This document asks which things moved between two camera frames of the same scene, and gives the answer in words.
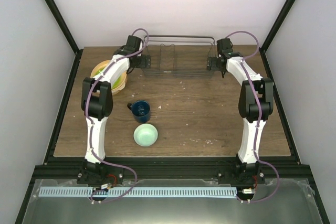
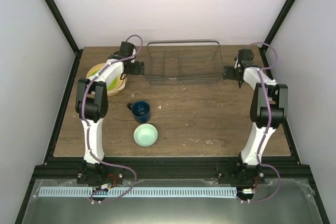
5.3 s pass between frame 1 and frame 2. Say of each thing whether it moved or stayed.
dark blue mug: stayed
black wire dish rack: moved
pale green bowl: stayed
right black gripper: moved
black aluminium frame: stayed
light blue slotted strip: stayed
